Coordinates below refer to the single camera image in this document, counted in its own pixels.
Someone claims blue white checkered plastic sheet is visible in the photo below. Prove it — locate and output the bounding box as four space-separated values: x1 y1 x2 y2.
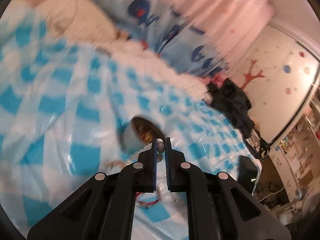
1 5 249 236

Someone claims pink clothing item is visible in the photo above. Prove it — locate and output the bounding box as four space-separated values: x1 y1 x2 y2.
204 74 227 88

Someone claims blue whale pattern curtain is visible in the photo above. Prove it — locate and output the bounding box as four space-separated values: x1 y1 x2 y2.
93 0 274 77

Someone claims black clothes pile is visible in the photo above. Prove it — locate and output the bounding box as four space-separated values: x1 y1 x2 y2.
206 78 270 151

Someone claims pink bead bracelet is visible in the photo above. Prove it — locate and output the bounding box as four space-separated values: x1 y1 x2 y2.
156 138 166 160

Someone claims round silver metal tin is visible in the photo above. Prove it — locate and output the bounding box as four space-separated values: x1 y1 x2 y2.
119 115 165 155

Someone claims cream white quilt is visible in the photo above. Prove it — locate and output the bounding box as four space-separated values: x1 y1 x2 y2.
36 0 209 101

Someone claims white tree pattern wardrobe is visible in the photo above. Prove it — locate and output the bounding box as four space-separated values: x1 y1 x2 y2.
231 25 319 143

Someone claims red string bead bracelet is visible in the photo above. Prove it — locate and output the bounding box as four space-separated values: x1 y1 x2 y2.
135 191 162 209

